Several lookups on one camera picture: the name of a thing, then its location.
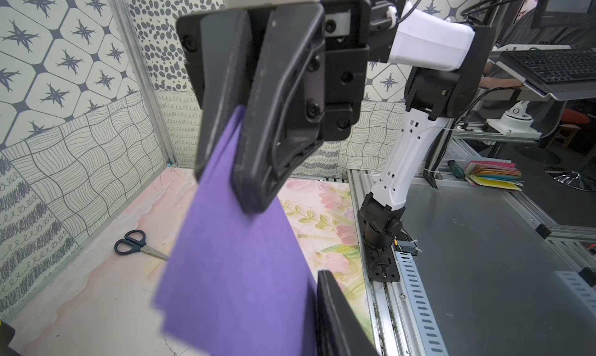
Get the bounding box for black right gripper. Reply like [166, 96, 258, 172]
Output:
[175, 0, 406, 214]

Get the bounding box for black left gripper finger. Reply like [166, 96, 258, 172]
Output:
[317, 270, 378, 356]

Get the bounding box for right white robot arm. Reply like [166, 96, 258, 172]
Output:
[175, 0, 494, 282]

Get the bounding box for stack of coloured papers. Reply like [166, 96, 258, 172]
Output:
[464, 160, 524, 192]

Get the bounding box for black keyboard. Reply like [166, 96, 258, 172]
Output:
[499, 49, 595, 86]

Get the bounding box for black computer monitor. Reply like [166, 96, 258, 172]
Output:
[532, 0, 595, 29]

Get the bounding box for yellow and black toolbox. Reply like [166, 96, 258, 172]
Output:
[0, 321, 20, 356]

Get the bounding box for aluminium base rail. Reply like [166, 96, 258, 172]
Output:
[366, 178, 595, 355]

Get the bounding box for black handled scissors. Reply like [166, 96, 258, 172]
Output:
[113, 230, 169, 261]

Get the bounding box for green handled screwdriver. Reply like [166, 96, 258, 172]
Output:
[447, 160, 466, 180]

